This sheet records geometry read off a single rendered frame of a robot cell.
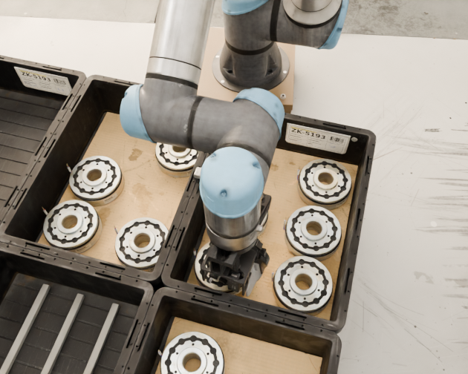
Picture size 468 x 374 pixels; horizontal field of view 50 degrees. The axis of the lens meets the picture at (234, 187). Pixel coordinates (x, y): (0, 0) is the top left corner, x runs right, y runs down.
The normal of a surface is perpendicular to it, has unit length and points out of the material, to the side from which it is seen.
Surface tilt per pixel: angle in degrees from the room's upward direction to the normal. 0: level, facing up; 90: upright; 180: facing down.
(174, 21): 34
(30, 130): 0
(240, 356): 0
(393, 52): 0
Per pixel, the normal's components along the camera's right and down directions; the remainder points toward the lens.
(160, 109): -0.13, -0.02
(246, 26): -0.27, 0.81
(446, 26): -0.02, -0.53
